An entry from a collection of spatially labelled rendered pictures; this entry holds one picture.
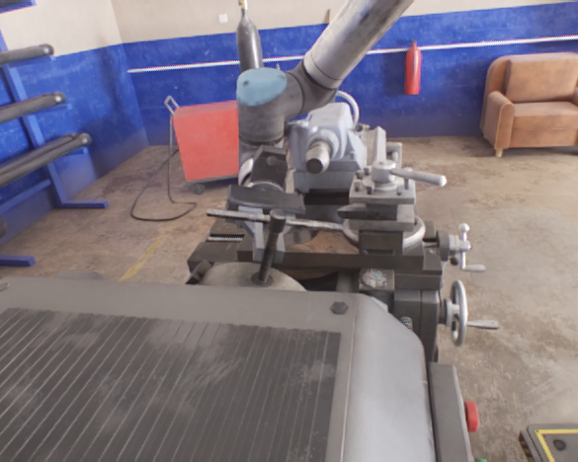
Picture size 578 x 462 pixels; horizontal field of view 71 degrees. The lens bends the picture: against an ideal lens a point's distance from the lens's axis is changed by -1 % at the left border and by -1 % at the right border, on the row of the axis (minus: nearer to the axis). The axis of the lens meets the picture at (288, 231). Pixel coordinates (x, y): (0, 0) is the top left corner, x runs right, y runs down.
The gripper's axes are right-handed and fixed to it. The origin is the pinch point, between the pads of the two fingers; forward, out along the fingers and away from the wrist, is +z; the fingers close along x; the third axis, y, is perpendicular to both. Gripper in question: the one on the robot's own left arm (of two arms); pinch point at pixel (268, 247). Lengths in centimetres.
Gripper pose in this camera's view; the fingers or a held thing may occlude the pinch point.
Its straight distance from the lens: 62.2
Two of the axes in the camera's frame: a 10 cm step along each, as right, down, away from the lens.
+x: -9.7, -1.3, -2.2
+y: -2.3, 7.9, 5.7
